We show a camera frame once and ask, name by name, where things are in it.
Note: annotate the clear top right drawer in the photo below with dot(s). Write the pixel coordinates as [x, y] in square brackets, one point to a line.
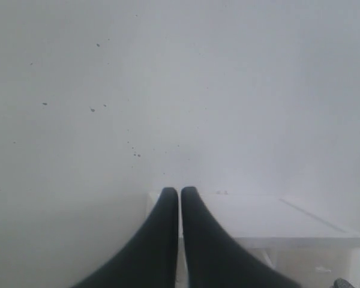
[315, 267]

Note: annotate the white plastic drawer cabinet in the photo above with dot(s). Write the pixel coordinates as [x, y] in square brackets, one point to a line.
[263, 222]

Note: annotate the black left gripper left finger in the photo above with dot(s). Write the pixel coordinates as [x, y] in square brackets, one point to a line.
[149, 258]

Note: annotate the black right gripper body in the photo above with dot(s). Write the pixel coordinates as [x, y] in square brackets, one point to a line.
[342, 283]

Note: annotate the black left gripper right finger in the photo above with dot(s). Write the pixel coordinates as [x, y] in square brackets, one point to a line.
[214, 258]

